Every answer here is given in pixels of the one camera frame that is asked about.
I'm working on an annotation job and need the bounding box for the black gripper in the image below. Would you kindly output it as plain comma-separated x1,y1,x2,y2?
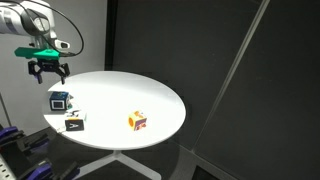
27,58,71,85

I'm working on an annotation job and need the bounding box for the light blue plush cube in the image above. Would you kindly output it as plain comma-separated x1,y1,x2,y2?
48,90,74,112

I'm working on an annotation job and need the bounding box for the black checkered plush cube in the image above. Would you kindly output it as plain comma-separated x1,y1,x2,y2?
56,111,88,133

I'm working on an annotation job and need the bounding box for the orange plush cube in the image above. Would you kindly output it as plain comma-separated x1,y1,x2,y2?
127,110,148,132

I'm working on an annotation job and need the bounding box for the black spring clamp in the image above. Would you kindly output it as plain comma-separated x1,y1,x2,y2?
15,131,52,155

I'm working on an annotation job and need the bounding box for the white table base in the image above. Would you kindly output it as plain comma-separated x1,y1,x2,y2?
74,149,163,180

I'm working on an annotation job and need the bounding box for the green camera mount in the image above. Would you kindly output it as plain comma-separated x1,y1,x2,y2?
13,46,61,61

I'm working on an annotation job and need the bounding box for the perforated metal rail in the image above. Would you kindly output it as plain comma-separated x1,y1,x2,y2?
0,156,16,180

